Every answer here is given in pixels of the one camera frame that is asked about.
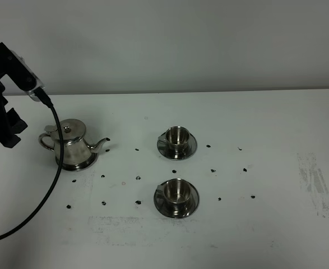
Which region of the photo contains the stainless steel saucer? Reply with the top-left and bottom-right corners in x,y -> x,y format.
156,132 -> 197,160
154,181 -> 200,219

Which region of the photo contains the stainless steel teacup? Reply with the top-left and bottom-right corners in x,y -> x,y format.
156,178 -> 192,210
158,126 -> 190,154

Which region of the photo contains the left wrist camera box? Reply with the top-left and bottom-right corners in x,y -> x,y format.
0,43 -> 47,101

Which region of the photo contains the steel teapot saucer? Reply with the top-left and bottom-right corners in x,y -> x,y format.
62,154 -> 98,171

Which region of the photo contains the far stainless steel teacup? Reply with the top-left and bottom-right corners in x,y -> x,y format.
158,126 -> 190,154

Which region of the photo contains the near stainless steel saucer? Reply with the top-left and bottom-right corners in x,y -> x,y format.
154,181 -> 200,219

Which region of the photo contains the stainless steel teapot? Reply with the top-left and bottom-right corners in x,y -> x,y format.
38,119 -> 110,163

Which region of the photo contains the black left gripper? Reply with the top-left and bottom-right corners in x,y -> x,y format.
0,82 -> 28,148

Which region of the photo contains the far stainless steel saucer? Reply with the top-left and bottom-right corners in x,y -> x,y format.
156,132 -> 197,160

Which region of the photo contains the near stainless steel teacup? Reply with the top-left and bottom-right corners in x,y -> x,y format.
156,178 -> 192,210

